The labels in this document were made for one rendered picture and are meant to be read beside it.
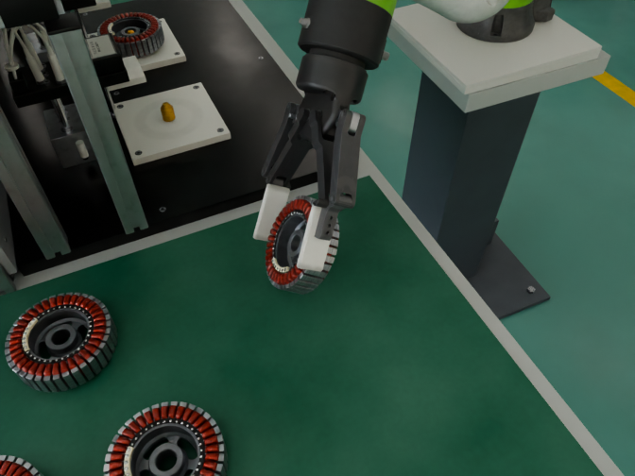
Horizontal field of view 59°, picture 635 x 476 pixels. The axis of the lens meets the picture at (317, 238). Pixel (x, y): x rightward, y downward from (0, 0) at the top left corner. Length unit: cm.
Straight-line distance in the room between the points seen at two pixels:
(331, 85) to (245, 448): 38
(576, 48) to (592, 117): 128
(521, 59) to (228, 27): 55
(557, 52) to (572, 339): 82
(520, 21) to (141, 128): 71
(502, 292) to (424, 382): 106
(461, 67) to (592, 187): 114
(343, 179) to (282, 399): 24
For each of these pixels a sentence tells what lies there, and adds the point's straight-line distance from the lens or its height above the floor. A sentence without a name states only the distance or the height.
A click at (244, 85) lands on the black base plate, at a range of 99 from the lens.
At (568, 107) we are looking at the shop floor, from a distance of 246.
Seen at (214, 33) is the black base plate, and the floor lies 77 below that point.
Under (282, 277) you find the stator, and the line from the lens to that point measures 63.
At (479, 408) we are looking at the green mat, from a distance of 64.
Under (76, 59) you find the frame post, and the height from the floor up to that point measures 102.
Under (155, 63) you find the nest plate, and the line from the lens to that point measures 106.
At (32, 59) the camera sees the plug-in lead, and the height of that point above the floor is 93.
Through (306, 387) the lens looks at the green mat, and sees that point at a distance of 63.
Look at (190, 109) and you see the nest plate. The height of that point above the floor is 78.
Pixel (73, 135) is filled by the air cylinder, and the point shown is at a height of 82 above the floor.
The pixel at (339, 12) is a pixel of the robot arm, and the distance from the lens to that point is 61.
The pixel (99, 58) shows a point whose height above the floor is 92.
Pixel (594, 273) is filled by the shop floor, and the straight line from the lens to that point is 185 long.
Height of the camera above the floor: 132
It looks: 49 degrees down
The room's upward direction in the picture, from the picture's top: straight up
